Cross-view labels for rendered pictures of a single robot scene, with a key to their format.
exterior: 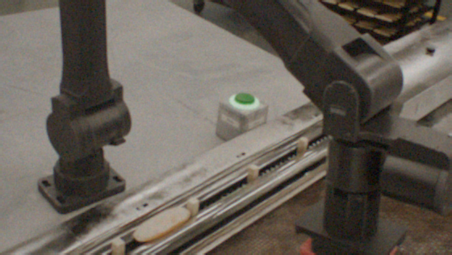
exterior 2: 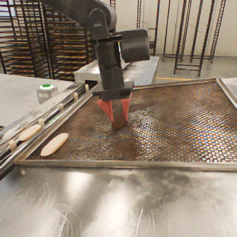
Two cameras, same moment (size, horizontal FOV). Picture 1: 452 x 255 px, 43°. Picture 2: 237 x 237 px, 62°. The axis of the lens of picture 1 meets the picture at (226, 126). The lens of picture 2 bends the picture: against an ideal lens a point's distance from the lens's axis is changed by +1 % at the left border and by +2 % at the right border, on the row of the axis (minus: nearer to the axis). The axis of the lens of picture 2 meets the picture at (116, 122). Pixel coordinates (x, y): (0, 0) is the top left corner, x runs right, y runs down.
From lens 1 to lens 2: 24 cm
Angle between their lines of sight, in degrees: 23
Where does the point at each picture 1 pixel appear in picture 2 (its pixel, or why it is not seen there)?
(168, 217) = (32, 128)
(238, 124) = (47, 95)
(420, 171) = (136, 41)
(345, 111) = (100, 23)
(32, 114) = not seen: outside the picture
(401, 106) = not seen: hidden behind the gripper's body
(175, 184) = (29, 118)
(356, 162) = (110, 50)
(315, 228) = (101, 90)
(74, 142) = not seen: outside the picture
